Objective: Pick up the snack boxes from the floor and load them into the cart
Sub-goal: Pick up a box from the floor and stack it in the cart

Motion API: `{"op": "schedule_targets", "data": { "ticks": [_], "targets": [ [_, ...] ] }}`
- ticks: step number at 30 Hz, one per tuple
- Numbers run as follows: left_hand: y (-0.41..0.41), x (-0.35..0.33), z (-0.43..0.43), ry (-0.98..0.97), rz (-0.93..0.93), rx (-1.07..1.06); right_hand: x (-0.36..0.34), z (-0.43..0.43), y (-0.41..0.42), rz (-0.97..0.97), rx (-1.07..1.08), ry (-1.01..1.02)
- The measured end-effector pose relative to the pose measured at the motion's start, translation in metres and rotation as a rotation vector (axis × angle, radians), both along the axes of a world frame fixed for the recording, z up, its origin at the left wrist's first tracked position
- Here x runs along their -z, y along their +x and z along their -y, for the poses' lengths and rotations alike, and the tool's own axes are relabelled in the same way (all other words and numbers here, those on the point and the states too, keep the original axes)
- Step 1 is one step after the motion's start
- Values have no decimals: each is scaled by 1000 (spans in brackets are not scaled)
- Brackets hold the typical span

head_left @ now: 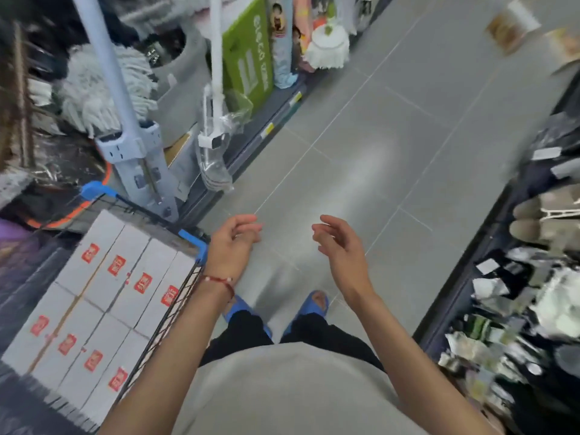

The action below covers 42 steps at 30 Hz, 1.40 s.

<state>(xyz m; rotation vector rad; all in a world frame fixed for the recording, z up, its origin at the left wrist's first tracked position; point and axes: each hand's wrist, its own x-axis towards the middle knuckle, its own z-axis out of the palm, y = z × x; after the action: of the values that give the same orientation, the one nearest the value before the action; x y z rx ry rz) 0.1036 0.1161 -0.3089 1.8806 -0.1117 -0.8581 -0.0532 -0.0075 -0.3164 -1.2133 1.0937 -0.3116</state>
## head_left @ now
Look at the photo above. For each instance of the person's right hand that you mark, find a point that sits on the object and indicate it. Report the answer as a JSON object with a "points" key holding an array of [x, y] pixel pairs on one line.
{"points": [[346, 262]]}

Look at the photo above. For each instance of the person's left hand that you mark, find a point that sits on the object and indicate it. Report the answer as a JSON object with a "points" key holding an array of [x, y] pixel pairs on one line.
{"points": [[231, 253]]}

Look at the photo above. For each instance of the stack of white boxes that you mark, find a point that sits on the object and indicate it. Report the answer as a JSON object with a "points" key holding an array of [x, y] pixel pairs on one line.
{"points": [[99, 235]]}

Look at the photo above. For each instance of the person's right forearm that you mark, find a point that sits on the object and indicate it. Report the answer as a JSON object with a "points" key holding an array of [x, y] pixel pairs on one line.
{"points": [[417, 371]]}

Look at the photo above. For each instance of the person's left forearm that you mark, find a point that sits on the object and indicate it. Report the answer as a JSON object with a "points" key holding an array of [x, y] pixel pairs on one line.
{"points": [[167, 371]]}

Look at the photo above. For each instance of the blue rubber slipper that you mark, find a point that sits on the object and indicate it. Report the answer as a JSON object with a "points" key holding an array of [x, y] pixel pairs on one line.
{"points": [[310, 305], [238, 305]]}

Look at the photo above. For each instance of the black trousers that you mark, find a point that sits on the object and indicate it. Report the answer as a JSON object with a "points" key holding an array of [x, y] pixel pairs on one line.
{"points": [[244, 330]]}

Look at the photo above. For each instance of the light blue flat mop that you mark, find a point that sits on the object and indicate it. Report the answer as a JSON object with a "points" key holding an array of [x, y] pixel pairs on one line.
{"points": [[136, 154]]}

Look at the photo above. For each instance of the grey shirt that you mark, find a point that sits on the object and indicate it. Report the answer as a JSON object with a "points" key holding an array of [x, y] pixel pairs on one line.
{"points": [[290, 394]]}

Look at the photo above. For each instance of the grey plastic bucket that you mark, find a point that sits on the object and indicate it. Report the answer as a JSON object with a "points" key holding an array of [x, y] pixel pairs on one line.
{"points": [[181, 81]]}

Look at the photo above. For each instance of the orange rimmed bucket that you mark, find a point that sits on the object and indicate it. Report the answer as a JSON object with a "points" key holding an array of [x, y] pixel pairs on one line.
{"points": [[54, 201]]}

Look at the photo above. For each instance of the white mop in clear plastic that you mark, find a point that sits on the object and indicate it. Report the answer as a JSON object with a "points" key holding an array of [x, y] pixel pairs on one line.
{"points": [[216, 63]]}

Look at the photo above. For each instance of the green white cardboard carton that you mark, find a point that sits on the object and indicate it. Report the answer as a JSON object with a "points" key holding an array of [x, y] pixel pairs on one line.
{"points": [[247, 63]]}

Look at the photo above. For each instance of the rack of hanging slippers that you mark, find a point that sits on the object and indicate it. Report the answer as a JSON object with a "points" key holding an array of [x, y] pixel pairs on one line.
{"points": [[543, 231]]}

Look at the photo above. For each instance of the light blue long package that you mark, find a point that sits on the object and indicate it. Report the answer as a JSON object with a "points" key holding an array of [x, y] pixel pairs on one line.
{"points": [[282, 49]]}

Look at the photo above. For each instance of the white round mop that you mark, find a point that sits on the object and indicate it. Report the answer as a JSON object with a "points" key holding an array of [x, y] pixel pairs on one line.
{"points": [[326, 49]]}

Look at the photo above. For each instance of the grey fluffy mop head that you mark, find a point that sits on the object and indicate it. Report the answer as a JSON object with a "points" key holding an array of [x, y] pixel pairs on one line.
{"points": [[86, 95]]}

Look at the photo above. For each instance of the purple pink printed package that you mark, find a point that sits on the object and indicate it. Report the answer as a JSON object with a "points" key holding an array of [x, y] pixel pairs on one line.
{"points": [[9, 231]]}

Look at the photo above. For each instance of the pink long package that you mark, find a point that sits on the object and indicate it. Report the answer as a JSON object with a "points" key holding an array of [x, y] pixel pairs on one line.
{"points": [[301, 18]]}

